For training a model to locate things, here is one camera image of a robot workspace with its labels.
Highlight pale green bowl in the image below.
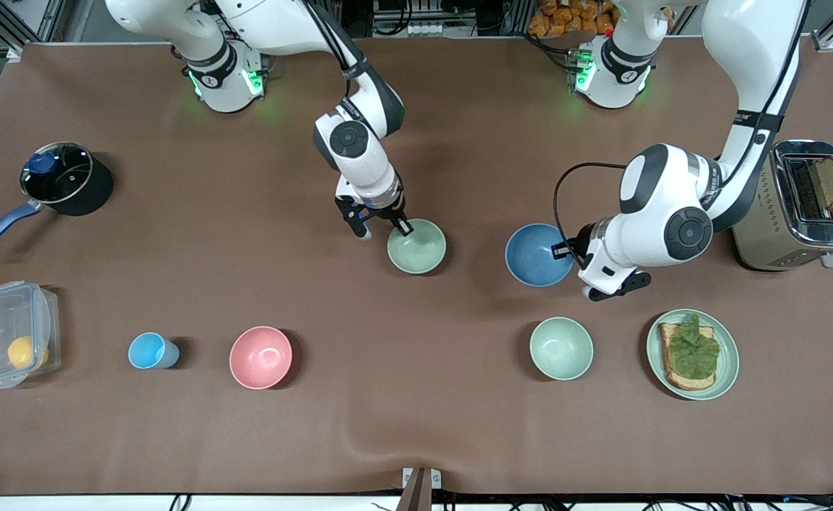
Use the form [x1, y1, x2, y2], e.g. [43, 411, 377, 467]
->
[386, 218, 448, 276]
[529, 317, 594, 381]

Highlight pale green plate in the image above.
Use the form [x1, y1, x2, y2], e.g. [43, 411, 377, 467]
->
[646, 309, 741, 402]

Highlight orange snack bag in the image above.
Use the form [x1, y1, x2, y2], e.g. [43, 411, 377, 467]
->
[527, 0, 617, 38]

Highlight brown bread slice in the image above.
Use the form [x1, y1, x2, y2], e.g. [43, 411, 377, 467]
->
[810, 155, 833, 215]

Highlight beige steel toaster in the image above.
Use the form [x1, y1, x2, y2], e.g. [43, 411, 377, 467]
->
[731, 139, 833, 272]

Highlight glass pot lid blue knob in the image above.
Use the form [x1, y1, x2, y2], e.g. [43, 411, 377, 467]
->
[21, 142, 94, 204]

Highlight yellow lemon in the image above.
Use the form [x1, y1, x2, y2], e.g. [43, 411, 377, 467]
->
[7, 336, 50, 370]

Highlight blue bowl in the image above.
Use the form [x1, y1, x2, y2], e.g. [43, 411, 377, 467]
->
[504, 222, 576, 288]

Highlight light blue cup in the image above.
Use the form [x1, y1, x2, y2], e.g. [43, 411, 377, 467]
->
[128, 332, 180, 370]

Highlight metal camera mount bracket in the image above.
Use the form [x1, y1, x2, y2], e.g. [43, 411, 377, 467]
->
[396, 466, 442, 511]

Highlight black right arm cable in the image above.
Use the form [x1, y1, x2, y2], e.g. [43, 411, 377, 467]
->
[301, 0, 361, 107]

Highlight clear plastic food container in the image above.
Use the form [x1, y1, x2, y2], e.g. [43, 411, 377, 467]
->
[0, 281, 62, 390]

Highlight brown table cloth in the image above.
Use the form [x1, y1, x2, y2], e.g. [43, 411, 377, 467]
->
[0, 35, 833, 496]

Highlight green lettuce leaf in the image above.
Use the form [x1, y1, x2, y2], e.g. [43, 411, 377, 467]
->
[667, 313, 722, 380]

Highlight toast slice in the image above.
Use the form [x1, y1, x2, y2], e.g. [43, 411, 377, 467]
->
[658, 322, 717, 392]

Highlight black pot blue handle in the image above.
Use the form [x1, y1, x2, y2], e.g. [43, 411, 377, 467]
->
[0, 142, 114, 258]

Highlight pink bowl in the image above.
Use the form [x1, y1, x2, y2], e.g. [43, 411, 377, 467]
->
[229, 326, 294, 390]

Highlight white power strip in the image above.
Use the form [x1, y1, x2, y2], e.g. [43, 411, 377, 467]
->
[374, 21, 475, 38]

